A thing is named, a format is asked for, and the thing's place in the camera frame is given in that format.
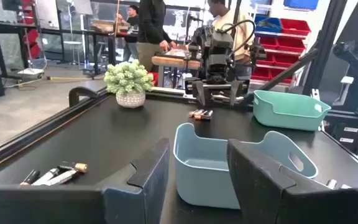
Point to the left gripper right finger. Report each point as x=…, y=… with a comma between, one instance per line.
x=253, y=180

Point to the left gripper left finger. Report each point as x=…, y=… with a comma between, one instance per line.
x=148, y=186

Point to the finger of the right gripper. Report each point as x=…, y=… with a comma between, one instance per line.
x=236, y=91
x=200, y=91

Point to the copper black AA battery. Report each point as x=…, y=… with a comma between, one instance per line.
x=193, y=112
x=81, y=168
x=207, y=115
x=199, y=114
x=31, y=177

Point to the blue plastic bin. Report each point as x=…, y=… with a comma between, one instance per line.
x=204, y=174

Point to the teal plastic bin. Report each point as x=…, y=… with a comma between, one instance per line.
x=284, y=119

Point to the silver black AA battery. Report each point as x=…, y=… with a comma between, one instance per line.
x=64, y=177
x=47, y=177

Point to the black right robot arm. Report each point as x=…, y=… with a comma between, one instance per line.
x=256, y=51

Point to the red storage bin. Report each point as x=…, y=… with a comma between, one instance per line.
x=291, y=45
x=286, y=60
x=266, y=59
x=295, y=27
x=260, y=74
x=280, y=76
x=268, y=42

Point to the wooden workbench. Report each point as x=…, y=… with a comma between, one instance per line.
x=172, y=61

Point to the person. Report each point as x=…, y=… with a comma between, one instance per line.
x=132, y=21
x=151, y=25
x=228, y=18

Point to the red storage bins shelf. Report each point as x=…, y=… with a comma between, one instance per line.
x=269, y=33

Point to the blue storage bin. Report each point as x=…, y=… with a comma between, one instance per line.
x=268, y=25
x=300, y=4

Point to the green succulent in white pot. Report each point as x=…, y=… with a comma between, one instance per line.
x=129, y=77

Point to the wooden boxes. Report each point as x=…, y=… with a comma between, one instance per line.
x=104, y=26

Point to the black equipment stack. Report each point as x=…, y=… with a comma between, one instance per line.
x=356, y=77

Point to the white stool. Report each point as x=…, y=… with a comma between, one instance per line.
x=72, y=42

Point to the long black desk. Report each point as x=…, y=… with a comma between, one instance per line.
x=73, y=31

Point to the white floor device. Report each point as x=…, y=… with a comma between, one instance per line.
x=30, y=72

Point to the red bin stack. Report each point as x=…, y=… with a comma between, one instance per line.
x=31, y=35

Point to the black aluminium rig frame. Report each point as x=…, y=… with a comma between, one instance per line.
x=42, y=130

